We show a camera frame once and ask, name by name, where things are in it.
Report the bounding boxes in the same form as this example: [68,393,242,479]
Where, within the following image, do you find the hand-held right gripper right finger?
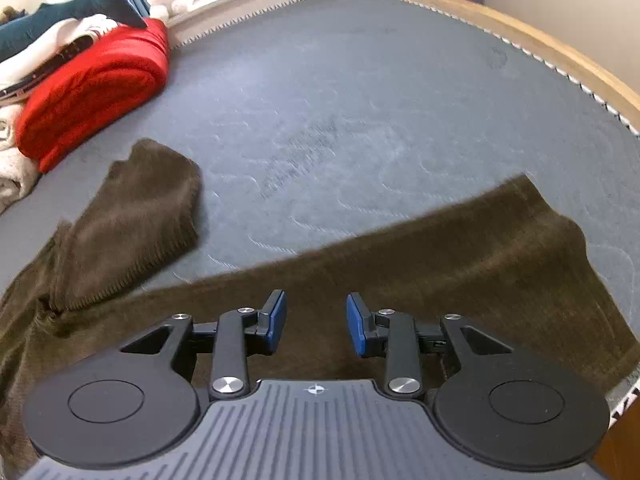
[346,292,516,401]

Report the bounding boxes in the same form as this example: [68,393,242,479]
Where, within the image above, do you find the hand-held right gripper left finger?
[120,290,288,402]

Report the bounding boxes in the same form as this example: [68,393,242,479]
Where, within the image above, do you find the brown pants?
[0,139,640,480]

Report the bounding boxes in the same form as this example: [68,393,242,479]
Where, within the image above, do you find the red blanket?
[15,17,171,175]

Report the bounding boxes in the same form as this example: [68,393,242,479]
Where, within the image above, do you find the cream blanket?
[0,15,121,213]

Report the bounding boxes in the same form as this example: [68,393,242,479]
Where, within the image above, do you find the blue shark plush toy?
[0,0,148,63]

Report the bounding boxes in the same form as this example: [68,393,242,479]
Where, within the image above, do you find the wooden bed frame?
[165,0,640,128]

